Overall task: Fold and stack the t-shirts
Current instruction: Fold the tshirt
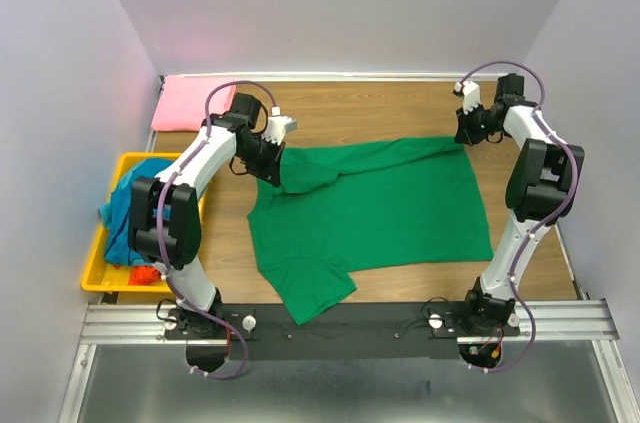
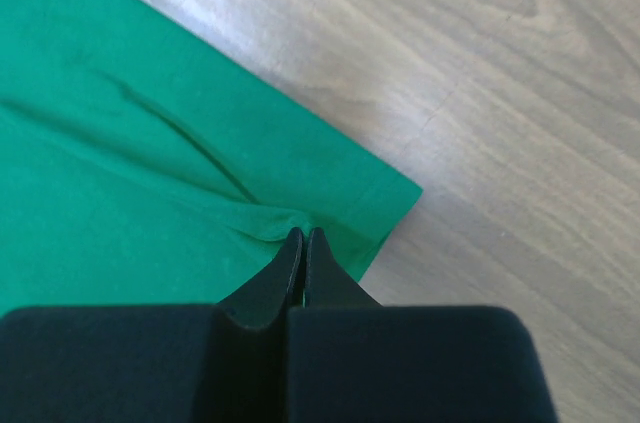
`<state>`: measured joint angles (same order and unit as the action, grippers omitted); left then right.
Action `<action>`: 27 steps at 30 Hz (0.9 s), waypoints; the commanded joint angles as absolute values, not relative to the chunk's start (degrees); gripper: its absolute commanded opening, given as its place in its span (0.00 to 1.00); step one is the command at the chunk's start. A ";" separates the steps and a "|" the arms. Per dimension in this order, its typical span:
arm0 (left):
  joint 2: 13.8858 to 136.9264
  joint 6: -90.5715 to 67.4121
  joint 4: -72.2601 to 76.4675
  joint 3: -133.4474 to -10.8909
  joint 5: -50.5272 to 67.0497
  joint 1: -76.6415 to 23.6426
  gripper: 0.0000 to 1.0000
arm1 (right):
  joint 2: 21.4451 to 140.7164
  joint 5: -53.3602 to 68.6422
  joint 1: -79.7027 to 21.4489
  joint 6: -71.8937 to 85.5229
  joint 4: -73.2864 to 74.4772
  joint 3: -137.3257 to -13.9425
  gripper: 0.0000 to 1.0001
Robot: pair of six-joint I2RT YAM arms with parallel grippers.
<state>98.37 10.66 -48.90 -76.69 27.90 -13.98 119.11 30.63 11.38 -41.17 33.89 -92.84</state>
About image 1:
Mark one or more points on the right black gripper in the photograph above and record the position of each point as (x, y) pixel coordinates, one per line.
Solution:
(464, 133)

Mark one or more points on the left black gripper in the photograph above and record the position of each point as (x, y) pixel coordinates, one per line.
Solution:
(271, 170)

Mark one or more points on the green polo t-shirt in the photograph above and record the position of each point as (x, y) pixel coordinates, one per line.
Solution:
(344, 209)

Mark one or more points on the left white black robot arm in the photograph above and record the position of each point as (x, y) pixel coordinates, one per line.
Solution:
(164, 215)

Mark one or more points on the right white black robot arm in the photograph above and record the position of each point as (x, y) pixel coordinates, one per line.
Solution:
(541, 190)

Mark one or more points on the folded pink t-shirt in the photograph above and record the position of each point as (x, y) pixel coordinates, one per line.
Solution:
(181, 106)

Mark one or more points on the crumpled blue t-shirt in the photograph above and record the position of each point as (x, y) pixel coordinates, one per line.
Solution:
(115, 213)

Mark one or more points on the orange red t-shirt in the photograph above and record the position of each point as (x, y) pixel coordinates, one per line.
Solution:
(144, 276)

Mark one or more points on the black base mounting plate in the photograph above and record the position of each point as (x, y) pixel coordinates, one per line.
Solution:
(436, 329)

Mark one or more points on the yellow plastic bin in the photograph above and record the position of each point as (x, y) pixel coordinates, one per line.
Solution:
(102, 276)

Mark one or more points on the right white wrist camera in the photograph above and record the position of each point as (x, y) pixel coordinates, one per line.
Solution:
(470, 94)

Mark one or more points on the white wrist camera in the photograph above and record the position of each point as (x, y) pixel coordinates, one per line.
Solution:
(470, 94)
(277, 128)

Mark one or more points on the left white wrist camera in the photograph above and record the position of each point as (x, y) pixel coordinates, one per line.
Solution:
(277, 128)

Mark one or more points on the aluminium frame rail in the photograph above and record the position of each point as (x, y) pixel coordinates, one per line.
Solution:
(564, 366)

